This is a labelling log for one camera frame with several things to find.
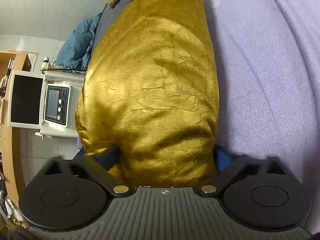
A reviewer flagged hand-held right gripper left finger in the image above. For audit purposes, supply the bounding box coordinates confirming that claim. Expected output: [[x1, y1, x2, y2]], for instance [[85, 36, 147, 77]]
[[42, 145, 133, 197]]

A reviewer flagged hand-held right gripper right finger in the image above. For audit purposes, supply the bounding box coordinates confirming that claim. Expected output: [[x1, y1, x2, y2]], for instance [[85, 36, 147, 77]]
[[199, 147, 287, 196]]

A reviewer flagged gold jacket with black fur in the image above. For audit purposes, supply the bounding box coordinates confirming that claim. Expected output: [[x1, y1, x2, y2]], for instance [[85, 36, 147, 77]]
[[75, 0, 220, 188]]

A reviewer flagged white appliance with control panel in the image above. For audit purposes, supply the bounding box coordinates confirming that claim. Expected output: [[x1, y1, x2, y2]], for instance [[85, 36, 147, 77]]
[[35, 57, 87, 140]]

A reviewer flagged purple floral bed sheet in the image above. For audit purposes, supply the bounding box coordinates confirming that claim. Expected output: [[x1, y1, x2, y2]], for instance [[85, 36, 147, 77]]
[[200, 0, 320, 230]]

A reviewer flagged wooden shelf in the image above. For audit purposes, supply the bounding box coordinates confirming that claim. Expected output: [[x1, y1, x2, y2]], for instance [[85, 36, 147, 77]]
[[0, 51, 38, 205]]

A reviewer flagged white framed screen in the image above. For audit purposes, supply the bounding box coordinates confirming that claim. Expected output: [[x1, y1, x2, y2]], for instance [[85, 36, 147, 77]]
[[7, 69, 47, 128]]

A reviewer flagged blue down jacket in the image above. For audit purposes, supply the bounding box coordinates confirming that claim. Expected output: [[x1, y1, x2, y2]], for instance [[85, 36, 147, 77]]
[[55, 14, 103, 71]]

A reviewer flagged dark grey blanket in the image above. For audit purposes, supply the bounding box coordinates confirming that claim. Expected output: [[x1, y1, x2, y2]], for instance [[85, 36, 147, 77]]
[[89, 0, 160, 63]]

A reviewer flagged black power cable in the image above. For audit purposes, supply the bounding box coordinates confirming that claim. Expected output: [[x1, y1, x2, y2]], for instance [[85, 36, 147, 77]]
[[40, 65, 87, 72]]

